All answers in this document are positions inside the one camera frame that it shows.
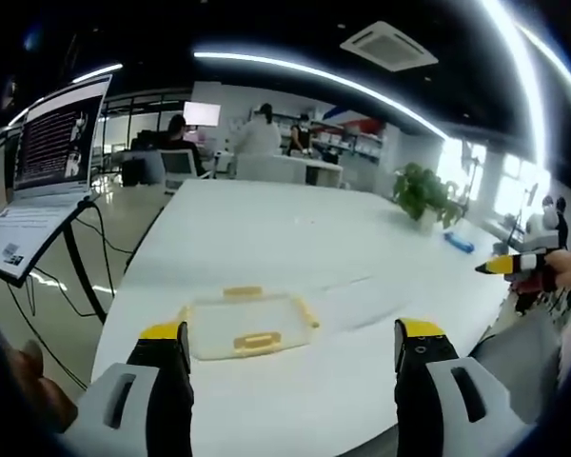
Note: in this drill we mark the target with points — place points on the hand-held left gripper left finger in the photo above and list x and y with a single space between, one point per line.
124 400

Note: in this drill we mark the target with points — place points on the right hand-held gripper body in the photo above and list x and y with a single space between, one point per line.
542 233

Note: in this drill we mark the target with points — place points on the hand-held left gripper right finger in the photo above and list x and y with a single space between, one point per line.
438 395

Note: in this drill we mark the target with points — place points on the clear container lid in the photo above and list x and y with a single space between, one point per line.
250 321

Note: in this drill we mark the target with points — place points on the person's left hand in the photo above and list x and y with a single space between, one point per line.
38 390

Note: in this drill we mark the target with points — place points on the blue packet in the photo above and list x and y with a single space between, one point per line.
458 240

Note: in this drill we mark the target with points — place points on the person's grey trousers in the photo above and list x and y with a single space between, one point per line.
518 362

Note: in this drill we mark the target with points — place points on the potted green plant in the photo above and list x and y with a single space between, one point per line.
423 192

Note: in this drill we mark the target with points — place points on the black laptop stand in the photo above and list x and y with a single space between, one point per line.
78 257

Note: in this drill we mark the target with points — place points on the storage shelf with boxes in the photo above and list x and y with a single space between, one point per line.
349 138

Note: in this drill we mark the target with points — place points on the white office chair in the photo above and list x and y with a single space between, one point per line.
177 166

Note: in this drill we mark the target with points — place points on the ceiling air conditioner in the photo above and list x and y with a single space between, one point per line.
389 45

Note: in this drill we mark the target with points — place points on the white office desk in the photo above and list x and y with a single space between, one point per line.
285 166

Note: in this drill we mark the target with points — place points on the open laptop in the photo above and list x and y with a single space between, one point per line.
52 157

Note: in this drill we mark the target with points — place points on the long ceiling light strip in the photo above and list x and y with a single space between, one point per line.
323 78

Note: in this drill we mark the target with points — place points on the bright computer monitor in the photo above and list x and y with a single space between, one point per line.
202 113

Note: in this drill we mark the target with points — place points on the short ceiling light strip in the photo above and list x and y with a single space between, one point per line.
97 73

